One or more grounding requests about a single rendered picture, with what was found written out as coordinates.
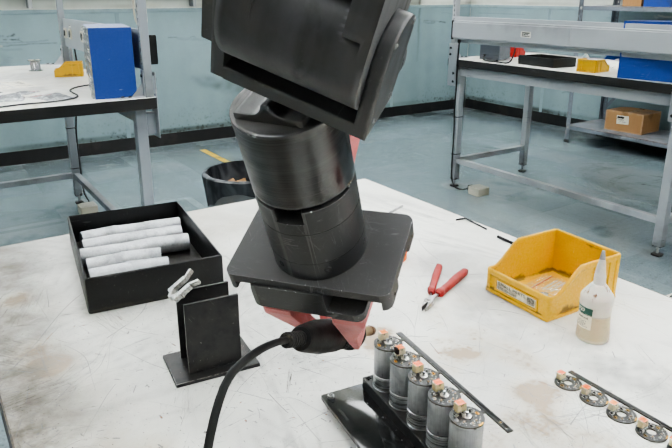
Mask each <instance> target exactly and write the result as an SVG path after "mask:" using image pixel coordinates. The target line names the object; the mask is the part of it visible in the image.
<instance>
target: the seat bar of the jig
mask: <svg viewBox="0 0 672 448"><path fill-rule="evenodd" d="M362 387H363V389H364V390H365V391H366V392H367V393H368V394H369V395H370V397H371V398H372V399H373V400H374V401H375V402H376V403H377V404H378V406H379V407H380V408H381V409H382V410H383V411H384V412H385V414H386V415H387V416H388V417H389V418H390V419H391V420H392V421H393V423H394V424H395V425H396V426H397V427H398V428H399V429H400V430H401V432H402V433H403V434H404V435H405V436H406V437H407V438H408V440H409V441H410V442H411V443H412V444H413V445H414V446H415V447H416V448H429V447H428V446H427V445H426V443H425V442H426V431H419V430H415V429H413V428H411V427H410V426H409V425H408V424H407V422H406V420H407V411H400V410H396V409H394V408H393V407H391V406H390V404H389V393H384V392H380V391H378V390H376V389H375V388H374V387H373V375H370V376H366V377H363V382H362Z"/></svg>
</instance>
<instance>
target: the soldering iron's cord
mask: <svg viewBox="0 0 672 448"><path fill-rule="evenodd" d="M288 342H289V338H288V337H280V338H276V339H273V340H270V341H267V342H265V343H263V344H261V345H259V346H257V347H255V348H254V349H252V350H251V351H249V352H248V353H247V354H245V355H244V356H243V357H242V358H240V359H239V360H238V361H237V362H236V363H235V364H234V365H233V366H232V367H231V368H230V369H229V370H228V372H227V373H226V375H225V376H224V378H223V380H222V382H221V384H220V386H219V389H218V392H217V395H216V397H215V400H214V404H213V407H212V411H211V414H210V418H209V422H208V427H207V431H206V436H205V441H204V446H203V448H213V443H214V438H215V433H216V429H217V424H218V420H219V416H220V412H221V409H222V405H223V402H224V399H225V396H226V393H227V391H228V388H229V386H230V384H231V382H232V380H233V379H234V378H235V376H236V375H237V374H238V373H239V372H240V371H241V370H242V369H243V368H244V367H245V366H246V365H247V364H248V363H250V362H251V361H252V360H253V359H255V358H256V357H257V356H259V355H260V354H262V353H264V352H265V351H267V350H269V349H271V348H274V347H276V346H279V345H284V344H288Z"/></svg>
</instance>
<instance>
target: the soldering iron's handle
mask: <svg viewBox="0 0 672 448"><path fill-rule="evenodd" d="M280 337H288V338H289V342H288V344H284V345H281V346H282V347H283V348H285V349H288V348H293V349H295V350H296V351H298V352H303V353H310V354H324V353H330V352H336V351H339V350H342V349H344V350H348V351H350V350H355V349H354V348H353V347H352V346H351V345H350V344H349V343H348V342H347V340H346V339H345V338H344V337H343V335H342V334H341V333H340V332H339V330H338V329H337V328H336V327H335V325H334V324H333V323H332V318H327V319H314V320H311V321H308V322H306V323H303V324H300V325H298V326H296V327H295V328H293V330H292V331H290V332H284V333H282V334H281V335H280Z"/></svg>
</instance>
